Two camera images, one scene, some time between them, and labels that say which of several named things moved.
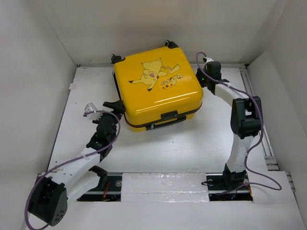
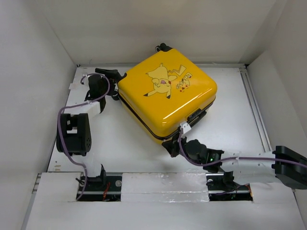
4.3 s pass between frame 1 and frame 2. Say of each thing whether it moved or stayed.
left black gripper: moved
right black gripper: moved
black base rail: stayed
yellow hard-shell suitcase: moved
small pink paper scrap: stayed
